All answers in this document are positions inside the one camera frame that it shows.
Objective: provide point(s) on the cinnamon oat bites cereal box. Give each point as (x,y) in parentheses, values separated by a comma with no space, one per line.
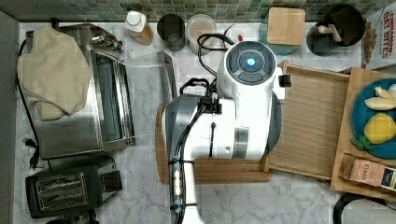
(379,38)

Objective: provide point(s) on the wooden utensil handle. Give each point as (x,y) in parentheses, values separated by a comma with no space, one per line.
(330,30)

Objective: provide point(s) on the beige cloth towel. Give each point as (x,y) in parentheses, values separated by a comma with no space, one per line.
(54,74)

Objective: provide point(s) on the black two-slot toaster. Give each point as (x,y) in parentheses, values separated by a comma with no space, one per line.
(73,187)

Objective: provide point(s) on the dark grey cup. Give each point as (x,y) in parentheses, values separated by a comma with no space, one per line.
(171,29)

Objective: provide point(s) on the banana slice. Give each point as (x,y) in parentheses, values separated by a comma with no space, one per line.
(379,103)

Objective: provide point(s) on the yellow lemon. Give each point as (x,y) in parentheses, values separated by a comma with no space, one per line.
(380,128)

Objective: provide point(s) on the stash tea box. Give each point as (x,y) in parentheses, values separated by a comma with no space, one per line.
(365,172)

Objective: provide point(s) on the bottle with white cap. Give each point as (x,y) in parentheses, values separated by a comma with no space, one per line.
(138,25)

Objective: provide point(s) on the white bowl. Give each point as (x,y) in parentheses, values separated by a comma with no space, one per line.
(241,32)

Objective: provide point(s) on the round wooden cutting board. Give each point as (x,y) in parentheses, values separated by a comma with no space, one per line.
(206,171)

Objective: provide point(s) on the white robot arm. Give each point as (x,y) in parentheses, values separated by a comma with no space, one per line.
(238,117)

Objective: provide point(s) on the wooden drawer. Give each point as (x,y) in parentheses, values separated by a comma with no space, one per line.
(312,113)

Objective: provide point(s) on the stainless steel toaster oven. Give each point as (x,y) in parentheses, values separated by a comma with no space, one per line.
(122,99)

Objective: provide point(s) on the black utensil holder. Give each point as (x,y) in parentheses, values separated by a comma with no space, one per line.
(349,23)

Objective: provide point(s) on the teal plate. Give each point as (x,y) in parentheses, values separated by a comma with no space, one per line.
(361,113)

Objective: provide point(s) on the teal canister with wooden lid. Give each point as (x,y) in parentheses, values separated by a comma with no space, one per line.
(283,29)

